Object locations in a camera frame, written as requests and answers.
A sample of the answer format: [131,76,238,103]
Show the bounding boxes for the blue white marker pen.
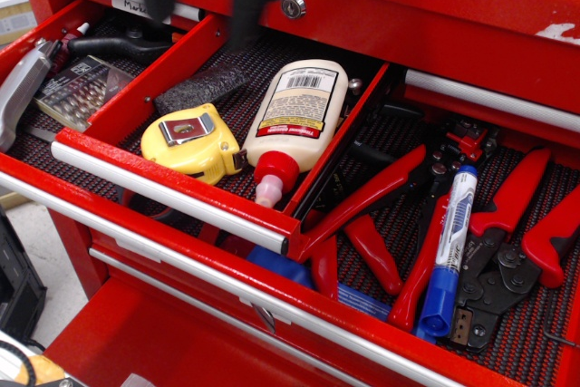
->
[419,165,478,337]

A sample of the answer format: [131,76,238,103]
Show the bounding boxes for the silver round drawer lock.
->
[281,0,306,20]

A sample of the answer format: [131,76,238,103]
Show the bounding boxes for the small red open drawer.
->
[51,16,388,257]

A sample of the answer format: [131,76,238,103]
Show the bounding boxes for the wide red open drawer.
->
[1,0,579,386]

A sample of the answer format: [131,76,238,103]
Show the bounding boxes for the white markers label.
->
[111,0,172,24]

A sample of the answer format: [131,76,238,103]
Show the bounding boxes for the black textured sanding block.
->
[154,64,250,115]

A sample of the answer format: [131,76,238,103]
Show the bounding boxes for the white glue bottle red cap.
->
[243,59,348,208]

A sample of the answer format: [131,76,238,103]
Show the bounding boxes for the yellow tape measure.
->
[140,103,247,185]

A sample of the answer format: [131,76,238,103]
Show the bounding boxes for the small red threadlocker bottle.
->
[47,22,91,78]

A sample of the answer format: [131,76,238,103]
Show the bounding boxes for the drill bit set case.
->
[34,56,133,131]

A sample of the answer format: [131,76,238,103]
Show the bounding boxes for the red metal tool chest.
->
[0,0,580,387]

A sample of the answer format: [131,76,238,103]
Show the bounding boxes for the silver utility knife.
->
[1,40,62,152]

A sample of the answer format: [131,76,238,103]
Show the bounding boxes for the blue plastic tool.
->
[246,244,436,345]

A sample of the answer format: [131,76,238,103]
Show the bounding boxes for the black box on floor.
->
[1,208,47,343]

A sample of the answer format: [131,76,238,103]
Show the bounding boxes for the black hex key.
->
[543,331,579,348]

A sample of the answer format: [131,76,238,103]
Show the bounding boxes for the black handled pliers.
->
[68,24,174,65]

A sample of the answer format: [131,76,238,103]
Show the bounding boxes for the red handled wire stripper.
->
[296,117,498,332]

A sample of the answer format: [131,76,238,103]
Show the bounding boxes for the red handled crimping tool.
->
[449,149,579,353]

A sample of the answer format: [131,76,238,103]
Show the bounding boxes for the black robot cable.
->
[0,339,38,387]

